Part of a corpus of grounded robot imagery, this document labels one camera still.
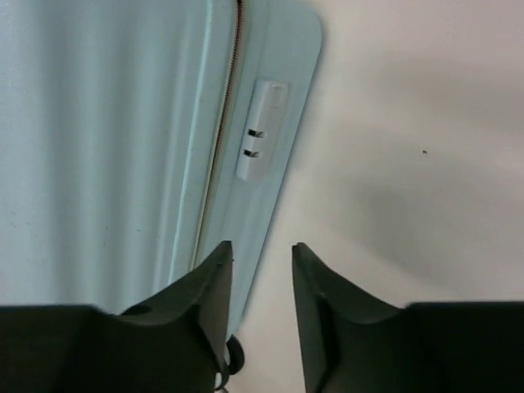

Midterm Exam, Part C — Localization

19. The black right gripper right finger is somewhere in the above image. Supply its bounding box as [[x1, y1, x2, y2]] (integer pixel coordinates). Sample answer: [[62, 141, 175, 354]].
[[292, 243, 523, 392]]

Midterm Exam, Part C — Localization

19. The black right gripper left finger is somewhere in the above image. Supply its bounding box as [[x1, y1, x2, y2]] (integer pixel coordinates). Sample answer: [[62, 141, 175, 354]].
[[1, 241, 233, 392]]

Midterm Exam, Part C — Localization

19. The light blue suitcase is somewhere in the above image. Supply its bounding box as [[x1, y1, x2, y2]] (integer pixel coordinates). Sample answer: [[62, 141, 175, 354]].
[[1, 1, 321, 313]]

